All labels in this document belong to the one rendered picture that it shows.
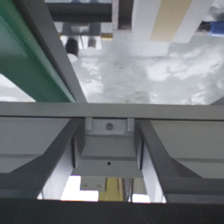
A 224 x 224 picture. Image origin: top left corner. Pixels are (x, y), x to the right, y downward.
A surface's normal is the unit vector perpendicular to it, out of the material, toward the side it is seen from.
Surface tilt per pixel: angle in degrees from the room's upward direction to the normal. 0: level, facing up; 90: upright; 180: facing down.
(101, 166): 90
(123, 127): 90
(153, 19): 0
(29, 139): 90
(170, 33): 0
